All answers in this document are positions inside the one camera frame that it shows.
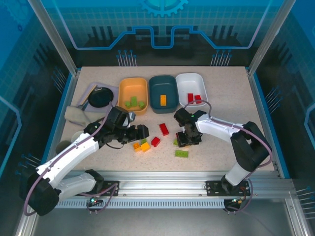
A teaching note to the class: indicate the green small lego brick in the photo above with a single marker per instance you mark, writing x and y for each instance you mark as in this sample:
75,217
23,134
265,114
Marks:
175,142
143,141
141,104
128,104

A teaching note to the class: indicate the red small lego brick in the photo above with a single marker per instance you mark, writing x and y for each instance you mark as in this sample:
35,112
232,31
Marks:
155,141

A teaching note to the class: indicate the red long lego brick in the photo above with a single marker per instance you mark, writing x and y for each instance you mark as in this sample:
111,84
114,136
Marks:
164,129

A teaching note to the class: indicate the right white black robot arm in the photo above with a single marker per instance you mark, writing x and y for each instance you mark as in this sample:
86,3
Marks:
216,126

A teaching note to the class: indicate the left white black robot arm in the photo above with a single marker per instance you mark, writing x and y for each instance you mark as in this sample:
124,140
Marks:
69,157

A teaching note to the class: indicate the orange small lego brick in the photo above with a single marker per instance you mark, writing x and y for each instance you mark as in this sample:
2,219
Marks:
136,147

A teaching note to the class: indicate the black round plate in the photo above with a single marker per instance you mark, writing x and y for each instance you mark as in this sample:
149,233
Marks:
101,97

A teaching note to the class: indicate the lavender tray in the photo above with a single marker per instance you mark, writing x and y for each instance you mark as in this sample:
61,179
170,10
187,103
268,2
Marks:
116,89

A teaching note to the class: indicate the yellow plastic container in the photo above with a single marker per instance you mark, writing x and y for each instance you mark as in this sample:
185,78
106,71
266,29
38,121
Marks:
134,88

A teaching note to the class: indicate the white plastic container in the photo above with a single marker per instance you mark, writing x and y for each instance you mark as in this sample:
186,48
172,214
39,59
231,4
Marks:
192,83

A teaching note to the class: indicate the teal plastic container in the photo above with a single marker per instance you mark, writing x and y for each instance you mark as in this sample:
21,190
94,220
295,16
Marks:
162,88

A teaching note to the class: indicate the wooden stick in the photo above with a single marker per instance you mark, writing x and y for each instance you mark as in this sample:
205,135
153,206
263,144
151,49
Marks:
87,95

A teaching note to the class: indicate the beige cloth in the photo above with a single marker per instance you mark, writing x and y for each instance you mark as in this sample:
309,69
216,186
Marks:
76,115

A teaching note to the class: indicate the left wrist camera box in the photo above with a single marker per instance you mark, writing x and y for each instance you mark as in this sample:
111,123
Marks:
132,116

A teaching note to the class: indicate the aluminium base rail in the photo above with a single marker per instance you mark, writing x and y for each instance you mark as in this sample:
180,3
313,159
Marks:
160,182

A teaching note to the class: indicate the aluminium table side rail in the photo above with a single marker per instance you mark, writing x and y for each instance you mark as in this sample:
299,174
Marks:
255,86
71,86

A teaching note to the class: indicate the aluminium frame post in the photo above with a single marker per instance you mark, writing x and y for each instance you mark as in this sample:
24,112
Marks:
55,37
267,37

